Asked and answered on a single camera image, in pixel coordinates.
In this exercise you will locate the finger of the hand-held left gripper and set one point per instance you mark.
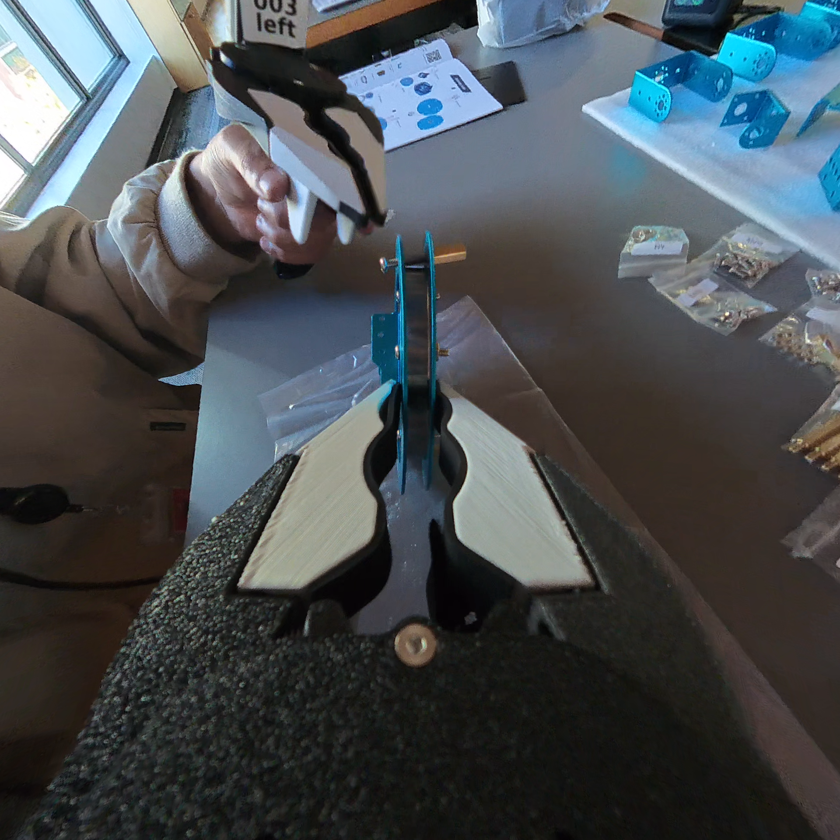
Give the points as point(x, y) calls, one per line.
point(358, 151)
point(308, 164)

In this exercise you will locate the person's left hand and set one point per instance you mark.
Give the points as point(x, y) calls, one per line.
point(236, 177)

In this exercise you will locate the large blue U bracket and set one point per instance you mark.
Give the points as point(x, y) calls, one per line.
point(682, 82)
point(823, 12)
point(781, 39)

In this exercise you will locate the small grey display device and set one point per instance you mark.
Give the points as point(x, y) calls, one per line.
point(699, 12)

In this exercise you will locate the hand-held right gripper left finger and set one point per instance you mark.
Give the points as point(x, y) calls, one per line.
point(315, 518)

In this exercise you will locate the paned side window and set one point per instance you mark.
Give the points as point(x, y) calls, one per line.
point(52, 85)

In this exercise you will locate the small blue bracket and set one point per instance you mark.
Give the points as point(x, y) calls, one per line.
point(754, 118)

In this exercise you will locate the printed instruction manual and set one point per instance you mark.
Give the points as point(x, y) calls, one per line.
point(420, 98)

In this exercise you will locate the person's left forearm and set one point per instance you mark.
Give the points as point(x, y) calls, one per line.
point(98, 262)

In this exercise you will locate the clear plastic bag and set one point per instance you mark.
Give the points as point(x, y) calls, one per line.
point(315, 400)

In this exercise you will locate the wide blue U bracket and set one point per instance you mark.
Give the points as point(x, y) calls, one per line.
point(830, 180)

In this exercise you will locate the blue round turntable assembly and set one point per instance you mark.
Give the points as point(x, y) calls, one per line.
point(417, 341)

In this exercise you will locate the black flat sheet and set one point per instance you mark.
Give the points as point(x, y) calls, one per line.
point(502, 82)

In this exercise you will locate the small metal screw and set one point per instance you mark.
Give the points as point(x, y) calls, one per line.
point(394, 262)

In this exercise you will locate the pile of small hardware bags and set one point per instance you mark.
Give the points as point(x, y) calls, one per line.
point(741, 262)

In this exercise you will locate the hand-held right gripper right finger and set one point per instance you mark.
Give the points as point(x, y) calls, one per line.
point(518, 518)

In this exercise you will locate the white foam sheet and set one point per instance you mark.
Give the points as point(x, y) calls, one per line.
point(689, 151)

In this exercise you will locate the white plastic bag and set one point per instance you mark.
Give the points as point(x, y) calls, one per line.
point(538, 23)

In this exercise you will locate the blue angled bracket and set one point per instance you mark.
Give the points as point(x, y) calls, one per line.
point(823, 108)

